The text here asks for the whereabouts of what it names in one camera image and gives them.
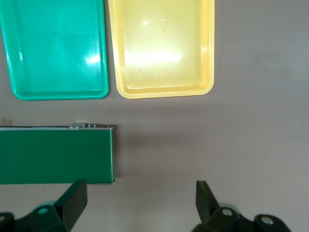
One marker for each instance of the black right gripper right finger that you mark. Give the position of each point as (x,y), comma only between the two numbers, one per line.
(207,205)

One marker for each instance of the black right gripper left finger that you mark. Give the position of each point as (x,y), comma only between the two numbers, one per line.
(72,205)

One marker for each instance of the green belt conveyor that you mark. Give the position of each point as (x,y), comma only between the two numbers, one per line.
(55,154)

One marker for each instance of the beige tape piece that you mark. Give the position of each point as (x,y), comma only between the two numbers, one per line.
(6,122)

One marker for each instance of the yellow plastic tray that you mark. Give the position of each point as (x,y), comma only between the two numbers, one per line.
(161,60)

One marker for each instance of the green plastic tray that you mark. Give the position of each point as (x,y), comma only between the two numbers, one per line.
(55,48)

